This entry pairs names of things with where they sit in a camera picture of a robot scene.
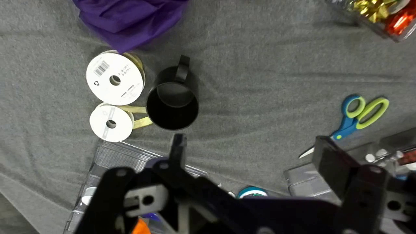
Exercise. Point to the blue green scissors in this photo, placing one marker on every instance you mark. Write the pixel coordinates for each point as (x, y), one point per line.
(353, 119)

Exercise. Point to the purple cloth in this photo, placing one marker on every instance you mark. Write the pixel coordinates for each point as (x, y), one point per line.
(131, 20)

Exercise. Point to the clear plastic organizer tray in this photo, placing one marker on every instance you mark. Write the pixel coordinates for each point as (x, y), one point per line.
(304, 180)

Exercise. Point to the orange crumpled cloth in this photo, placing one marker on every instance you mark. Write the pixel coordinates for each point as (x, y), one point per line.
(141, 227)

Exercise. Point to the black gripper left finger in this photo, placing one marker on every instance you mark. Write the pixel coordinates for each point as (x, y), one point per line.
(177, 150)

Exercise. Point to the teal ribbon spool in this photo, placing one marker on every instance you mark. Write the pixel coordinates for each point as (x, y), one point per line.
(252, 190)

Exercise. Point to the large white ribbon spool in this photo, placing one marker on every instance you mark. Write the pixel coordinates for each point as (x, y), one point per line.
(114, 78)

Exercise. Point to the long clear plastic box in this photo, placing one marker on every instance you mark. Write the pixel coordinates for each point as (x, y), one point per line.
(118, 156)

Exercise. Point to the clear box of gift bows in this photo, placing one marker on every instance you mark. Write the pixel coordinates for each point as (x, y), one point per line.
(382, 15)

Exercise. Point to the small white ribbon spool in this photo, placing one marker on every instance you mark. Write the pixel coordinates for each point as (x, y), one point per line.
(111, 124)

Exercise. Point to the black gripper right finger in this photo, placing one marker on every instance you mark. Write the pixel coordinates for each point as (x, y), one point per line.
(333, 163)

